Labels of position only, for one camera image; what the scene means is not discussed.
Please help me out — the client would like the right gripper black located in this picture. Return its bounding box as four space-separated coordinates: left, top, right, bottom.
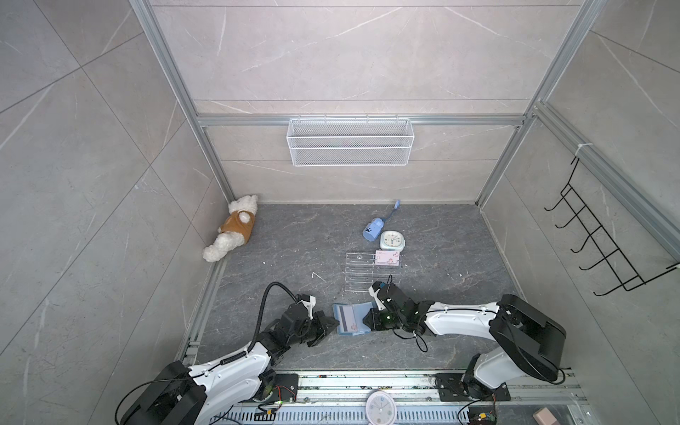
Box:
359 308 406 332

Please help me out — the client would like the blue leather card holder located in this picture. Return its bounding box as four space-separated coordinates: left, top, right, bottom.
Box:
333 302 375 336

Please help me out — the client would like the clear acrylic organizer tray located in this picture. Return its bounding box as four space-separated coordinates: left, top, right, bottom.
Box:
344 251 402 293

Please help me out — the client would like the pink white credit card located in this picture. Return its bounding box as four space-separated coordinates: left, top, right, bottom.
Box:
375 250 400 267

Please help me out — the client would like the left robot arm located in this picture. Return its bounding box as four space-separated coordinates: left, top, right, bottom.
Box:
114 296 339 424

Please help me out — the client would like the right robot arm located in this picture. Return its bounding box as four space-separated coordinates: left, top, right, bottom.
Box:
363 280 567 400

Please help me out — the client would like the card with black stripe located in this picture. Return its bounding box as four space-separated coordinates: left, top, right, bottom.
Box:
338 306 358 335

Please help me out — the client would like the small white round clock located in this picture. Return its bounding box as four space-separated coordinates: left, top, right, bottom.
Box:
380 230 406 253

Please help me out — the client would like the blue brush tool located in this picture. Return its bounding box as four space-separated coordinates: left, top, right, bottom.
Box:
362 200 400 242

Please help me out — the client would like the white clock at front edge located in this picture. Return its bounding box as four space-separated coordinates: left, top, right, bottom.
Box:
365 391 398 425

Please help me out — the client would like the white teddy bear brown vest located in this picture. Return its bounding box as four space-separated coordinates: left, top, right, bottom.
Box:
202 195 259 263

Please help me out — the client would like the pink block at front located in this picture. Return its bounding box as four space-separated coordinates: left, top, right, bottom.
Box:
533 407 560 425

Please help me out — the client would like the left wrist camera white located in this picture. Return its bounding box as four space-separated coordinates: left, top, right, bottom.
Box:
299 294 316 321

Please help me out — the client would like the aluminium front rail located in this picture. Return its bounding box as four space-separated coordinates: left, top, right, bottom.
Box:
203 370 599 424

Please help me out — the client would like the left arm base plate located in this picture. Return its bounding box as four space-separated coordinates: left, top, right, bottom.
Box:
251 370 299 404

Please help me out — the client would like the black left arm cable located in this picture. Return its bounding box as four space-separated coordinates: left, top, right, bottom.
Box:
248 280 299 352

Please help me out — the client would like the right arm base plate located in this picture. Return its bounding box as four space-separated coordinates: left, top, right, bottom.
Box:
434 373 511 402

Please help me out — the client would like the white wire mesh basket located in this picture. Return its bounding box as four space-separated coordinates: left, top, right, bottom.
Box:
286 118 415 167

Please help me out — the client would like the black wire hook rack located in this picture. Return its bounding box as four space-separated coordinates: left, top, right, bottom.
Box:
544 157 679 298

